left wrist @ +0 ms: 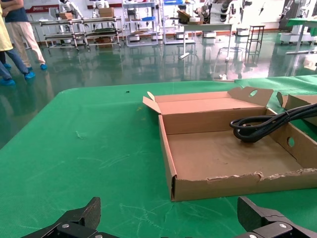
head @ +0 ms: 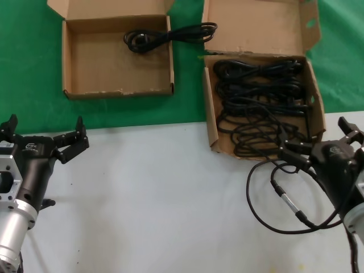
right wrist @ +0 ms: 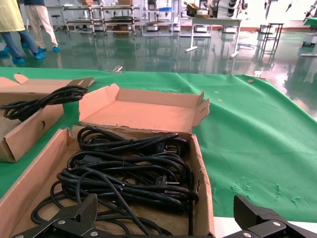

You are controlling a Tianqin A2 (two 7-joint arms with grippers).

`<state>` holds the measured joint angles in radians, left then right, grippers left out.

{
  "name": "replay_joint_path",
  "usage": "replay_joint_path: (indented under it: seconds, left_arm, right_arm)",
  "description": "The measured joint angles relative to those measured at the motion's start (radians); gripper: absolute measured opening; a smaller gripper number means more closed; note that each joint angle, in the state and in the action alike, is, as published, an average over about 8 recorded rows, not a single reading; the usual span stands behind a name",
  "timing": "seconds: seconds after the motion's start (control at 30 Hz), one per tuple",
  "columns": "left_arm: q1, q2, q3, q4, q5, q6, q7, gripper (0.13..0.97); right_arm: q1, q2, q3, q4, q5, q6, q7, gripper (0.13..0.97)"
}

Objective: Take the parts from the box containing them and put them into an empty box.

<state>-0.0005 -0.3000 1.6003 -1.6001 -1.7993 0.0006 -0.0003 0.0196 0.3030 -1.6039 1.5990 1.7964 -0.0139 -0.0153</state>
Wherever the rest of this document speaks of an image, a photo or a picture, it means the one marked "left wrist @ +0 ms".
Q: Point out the green covered background table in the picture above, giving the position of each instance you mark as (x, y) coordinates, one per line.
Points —
(302, 21)

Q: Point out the person in yellow gown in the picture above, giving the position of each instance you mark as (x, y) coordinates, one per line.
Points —
(5, 29)

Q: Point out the white humanoid robot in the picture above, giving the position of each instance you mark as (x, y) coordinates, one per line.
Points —
(100, 5)
(69, 6)
(218, 11)

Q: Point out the metal rack table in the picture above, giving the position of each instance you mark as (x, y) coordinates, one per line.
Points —
(62, 37)
(104, 31)

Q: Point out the wide shallow cardboard box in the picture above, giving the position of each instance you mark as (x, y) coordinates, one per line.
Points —
(223, 153)

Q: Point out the white metal shelf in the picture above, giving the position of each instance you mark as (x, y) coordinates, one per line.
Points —
(173, 24)

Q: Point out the white machine base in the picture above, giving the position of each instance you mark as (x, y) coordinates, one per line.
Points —
(294, 38)

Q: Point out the small cardboard box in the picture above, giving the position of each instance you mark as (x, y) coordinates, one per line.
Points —
(106, 12)
(65, 16)

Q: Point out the green table cloth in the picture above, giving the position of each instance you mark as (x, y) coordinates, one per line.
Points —
(74, 148)

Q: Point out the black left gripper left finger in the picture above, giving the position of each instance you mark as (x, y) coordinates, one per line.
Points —
(86, 215)

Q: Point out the man in dark blue shirt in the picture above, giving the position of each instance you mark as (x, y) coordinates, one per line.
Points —
(19, 29)

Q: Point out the grey table with white leg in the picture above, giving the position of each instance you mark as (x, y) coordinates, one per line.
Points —
(210, 25)

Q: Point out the red white wall poster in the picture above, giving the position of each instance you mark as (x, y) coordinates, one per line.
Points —
(42, 8)

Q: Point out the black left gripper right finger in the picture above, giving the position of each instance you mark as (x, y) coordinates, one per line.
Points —
(250, 218)

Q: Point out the white shelf with blue tray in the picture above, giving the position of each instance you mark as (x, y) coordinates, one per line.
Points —
(142, 19)

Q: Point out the silver table edge clamp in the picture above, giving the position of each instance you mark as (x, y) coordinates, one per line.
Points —
(222, 77)

